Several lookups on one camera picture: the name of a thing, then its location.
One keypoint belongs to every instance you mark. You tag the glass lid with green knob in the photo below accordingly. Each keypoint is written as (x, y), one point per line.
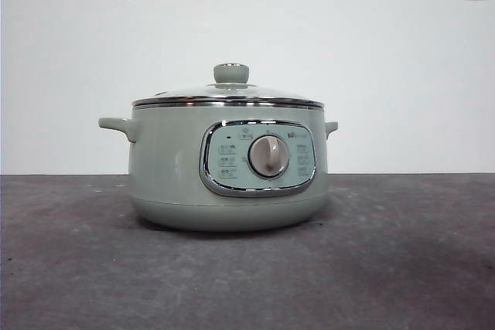
(231, 73)

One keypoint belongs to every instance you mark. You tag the sage green electric cooking pot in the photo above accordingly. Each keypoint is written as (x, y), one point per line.
(166, 167)

